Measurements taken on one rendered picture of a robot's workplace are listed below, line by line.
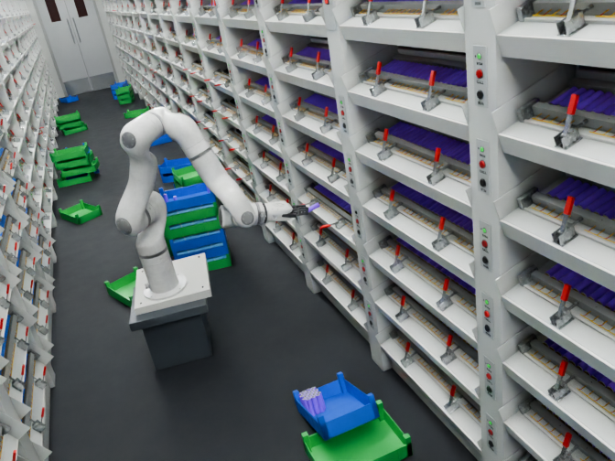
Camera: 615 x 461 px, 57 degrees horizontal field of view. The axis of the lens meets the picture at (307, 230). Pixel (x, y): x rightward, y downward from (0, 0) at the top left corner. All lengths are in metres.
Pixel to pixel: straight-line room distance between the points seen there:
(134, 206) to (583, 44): 1.68
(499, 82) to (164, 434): 1.70
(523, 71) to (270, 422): 1.49
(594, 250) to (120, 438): 1.79
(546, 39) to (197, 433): 1.74
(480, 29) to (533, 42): 0.14
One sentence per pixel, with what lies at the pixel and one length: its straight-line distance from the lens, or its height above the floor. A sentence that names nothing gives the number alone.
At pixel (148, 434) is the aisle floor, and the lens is 2.32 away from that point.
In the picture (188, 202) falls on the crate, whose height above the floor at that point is 0.43.
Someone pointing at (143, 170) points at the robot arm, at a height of 0.89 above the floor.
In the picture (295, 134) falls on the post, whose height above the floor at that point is 0.81.
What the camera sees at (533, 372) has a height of 0.53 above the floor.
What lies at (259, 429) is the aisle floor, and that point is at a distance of 2.17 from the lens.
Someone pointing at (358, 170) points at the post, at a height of 0.84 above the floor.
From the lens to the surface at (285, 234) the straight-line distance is 3.17.
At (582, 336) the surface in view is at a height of 0.72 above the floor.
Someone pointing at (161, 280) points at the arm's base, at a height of 0.39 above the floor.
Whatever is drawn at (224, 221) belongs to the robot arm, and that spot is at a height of 0.70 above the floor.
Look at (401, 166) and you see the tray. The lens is 1.65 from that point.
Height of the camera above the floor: 1.47
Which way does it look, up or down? 25 degrees down
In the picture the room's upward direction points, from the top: 10 degrees counter-clockwise
